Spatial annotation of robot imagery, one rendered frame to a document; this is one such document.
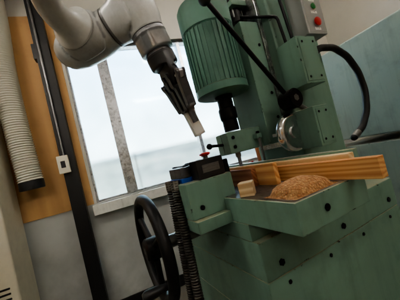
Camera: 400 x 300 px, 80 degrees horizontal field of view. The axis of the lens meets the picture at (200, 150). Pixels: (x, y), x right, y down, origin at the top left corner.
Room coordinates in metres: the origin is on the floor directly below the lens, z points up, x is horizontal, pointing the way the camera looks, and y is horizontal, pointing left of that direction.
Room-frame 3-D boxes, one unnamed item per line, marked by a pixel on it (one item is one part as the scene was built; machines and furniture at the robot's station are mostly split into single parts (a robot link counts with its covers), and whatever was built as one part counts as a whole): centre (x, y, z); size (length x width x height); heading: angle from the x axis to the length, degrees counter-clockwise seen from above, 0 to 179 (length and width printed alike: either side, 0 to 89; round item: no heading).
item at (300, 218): (0.70, -0.05, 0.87); 0.61 x 0.30 x 0.06; 27
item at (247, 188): (0.57, -0.09, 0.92); 0.03 x 0.03 x 0.03; 70
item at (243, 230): (0.77, -0.07, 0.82); 0.40 x 0.21 x 0.04; 27
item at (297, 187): (0.49, -0.18, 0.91); 0.12 x 0.09 x 0.03; 117
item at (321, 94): (0.93, -0.38, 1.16); 0.22 x 0.22 x 0.72; 27
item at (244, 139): (0.81, -0.14, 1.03); 0.14 x 0.07 x 0.09; 117
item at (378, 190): (0.85, -0.23, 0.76); 0.57 x 0.45 x 0.09; 117
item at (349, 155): (0.76, -0.16, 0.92); 0.60 x 0.02 x 0.05; 27
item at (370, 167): (0.71, -0.17, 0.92); 0.62 x 0.02 x 0.04; 27
